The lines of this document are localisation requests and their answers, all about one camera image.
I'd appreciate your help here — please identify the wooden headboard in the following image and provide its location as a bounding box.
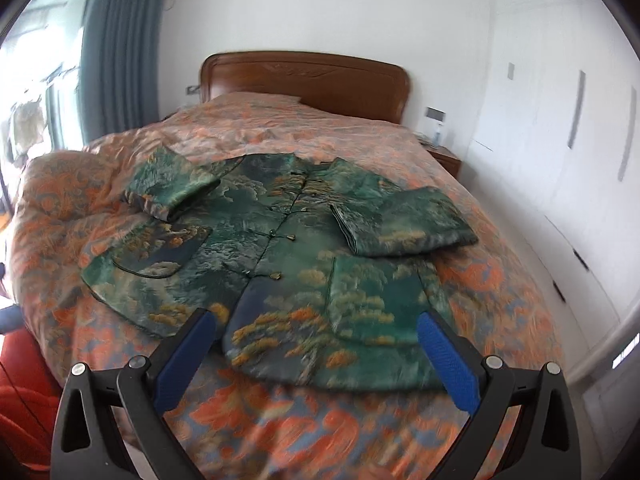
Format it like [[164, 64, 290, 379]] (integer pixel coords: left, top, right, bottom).
[[200, 51, 411, 125]]

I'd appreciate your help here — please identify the wooden nightstand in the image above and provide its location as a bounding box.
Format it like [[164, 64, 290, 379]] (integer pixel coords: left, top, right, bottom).
[[420, 141, 462, 179]]

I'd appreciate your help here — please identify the green brocade jacket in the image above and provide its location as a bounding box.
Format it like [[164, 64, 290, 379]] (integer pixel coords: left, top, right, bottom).
[[82, 147, 477, 392]]

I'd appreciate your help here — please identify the wall switch panel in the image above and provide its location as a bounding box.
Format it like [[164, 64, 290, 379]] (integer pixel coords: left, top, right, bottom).
[[425, 107, 446, 122]]

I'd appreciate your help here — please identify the orange floral bedspread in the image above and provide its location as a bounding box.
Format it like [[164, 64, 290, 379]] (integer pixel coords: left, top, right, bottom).
[[11, 93, 562, 479]]

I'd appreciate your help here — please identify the white wardrobe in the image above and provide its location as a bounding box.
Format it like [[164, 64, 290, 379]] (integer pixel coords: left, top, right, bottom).
[[469, 0, 639, 348]]

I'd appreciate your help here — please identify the red fabric pile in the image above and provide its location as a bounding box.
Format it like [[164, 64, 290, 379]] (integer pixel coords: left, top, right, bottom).
[[1, 328, 62, 479]]

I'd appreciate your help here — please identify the blue-grey curtain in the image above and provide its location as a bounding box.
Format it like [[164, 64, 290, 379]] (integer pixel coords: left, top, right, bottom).
[[78, 0, 164, 144]]

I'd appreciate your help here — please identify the small bottle on nightstand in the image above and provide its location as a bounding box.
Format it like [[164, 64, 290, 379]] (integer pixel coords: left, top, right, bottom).
[[433, 122, 442, 146]]

